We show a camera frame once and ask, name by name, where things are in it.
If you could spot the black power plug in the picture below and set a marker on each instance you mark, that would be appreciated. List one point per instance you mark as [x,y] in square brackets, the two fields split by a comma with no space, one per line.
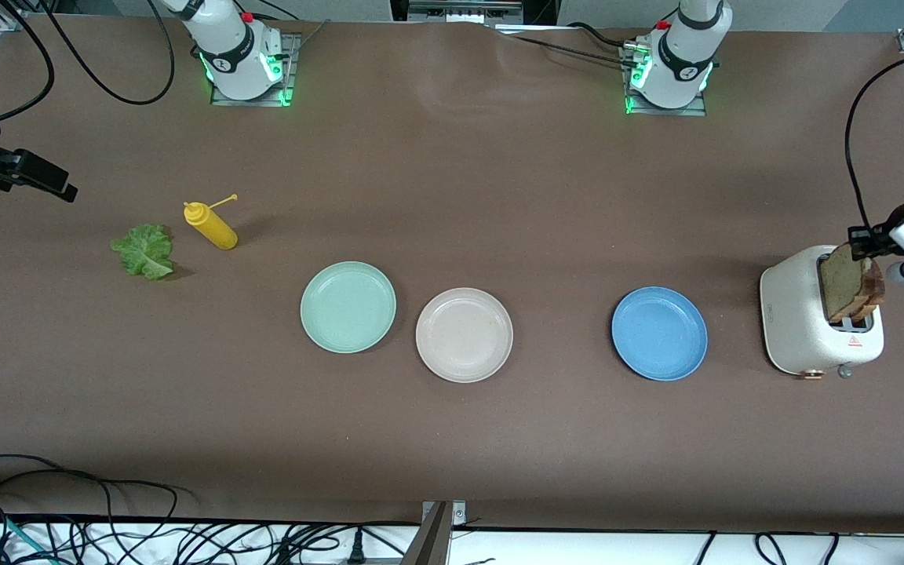
[357,549]

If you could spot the blue round plate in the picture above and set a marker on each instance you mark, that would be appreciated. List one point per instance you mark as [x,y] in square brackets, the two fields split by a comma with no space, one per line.
[660,333]

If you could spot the beige round plate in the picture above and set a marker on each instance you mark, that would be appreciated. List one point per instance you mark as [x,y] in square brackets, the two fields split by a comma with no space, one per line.
[464,335]

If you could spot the green lettuce leaf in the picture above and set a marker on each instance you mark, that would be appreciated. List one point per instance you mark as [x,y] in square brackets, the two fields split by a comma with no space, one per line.
[144,251]

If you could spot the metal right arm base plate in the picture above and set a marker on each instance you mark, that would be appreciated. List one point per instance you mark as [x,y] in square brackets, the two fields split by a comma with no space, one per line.
[293,63]

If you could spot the yellow mustard squeeze bottle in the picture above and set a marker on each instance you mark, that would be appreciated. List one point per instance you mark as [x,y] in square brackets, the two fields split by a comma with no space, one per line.
[216,230]

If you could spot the brown toast bread slice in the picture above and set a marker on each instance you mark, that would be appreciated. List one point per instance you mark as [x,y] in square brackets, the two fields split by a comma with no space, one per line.
[840,286]
[876,290]

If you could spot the light green round plate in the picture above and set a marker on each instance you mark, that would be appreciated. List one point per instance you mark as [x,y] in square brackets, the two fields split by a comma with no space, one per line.
[348,308]

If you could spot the black equipment box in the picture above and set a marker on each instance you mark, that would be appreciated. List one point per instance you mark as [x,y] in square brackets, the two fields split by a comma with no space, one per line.
[534,9]

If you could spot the aluminium profile post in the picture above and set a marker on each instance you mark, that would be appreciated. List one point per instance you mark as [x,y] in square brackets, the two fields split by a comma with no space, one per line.
[432,541]

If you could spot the white two-slot toaster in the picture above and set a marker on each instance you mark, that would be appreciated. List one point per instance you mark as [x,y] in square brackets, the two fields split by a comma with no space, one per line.
[793,322]

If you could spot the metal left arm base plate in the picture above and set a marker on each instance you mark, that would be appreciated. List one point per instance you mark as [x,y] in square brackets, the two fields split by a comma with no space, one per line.
[687,112]

